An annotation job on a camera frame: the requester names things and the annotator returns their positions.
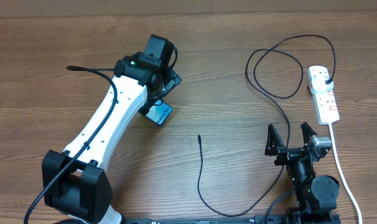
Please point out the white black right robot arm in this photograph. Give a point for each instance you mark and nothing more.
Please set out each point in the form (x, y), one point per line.
(316, 195)

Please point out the Samsung Galaxy smartphone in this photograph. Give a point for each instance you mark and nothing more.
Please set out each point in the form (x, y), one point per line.
(159, 112)

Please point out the white power strip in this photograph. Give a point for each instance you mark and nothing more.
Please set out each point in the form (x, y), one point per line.
(324, 103)

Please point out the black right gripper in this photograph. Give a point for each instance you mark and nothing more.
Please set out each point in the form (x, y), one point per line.
(274, 146)

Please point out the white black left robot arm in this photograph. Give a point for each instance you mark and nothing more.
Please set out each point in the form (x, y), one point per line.
(74, 180)

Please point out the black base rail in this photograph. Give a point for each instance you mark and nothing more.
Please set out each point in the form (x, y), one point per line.
(257, 219)

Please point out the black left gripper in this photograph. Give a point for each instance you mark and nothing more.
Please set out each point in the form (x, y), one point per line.
(170, 79)

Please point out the white USB charger adapter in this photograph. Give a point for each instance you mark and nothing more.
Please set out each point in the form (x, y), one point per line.
(319, 84)

